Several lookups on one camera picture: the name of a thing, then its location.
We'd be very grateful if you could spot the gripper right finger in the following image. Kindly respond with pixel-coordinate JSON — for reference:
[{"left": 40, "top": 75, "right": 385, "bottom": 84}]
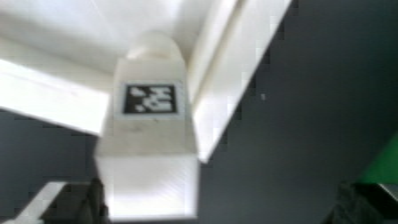
[{"left": 376, "top": 183, "right": 398, "bottom": 202}]

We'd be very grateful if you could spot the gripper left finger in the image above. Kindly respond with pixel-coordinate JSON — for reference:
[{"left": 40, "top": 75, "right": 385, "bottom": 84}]
[{"left": 14, "top": 182, "right": 65, "bottom": 224}]

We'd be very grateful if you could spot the white table leg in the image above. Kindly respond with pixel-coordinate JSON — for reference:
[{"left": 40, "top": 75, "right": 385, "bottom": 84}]
[{"left": 94, "top": 32, "right": 200, "bottom": 222}]

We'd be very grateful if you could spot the white square tabletop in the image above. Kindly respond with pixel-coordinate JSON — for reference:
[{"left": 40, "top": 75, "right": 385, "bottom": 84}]
[{"left": 0, "top": 0, "right": 293, "bottom": 160}]

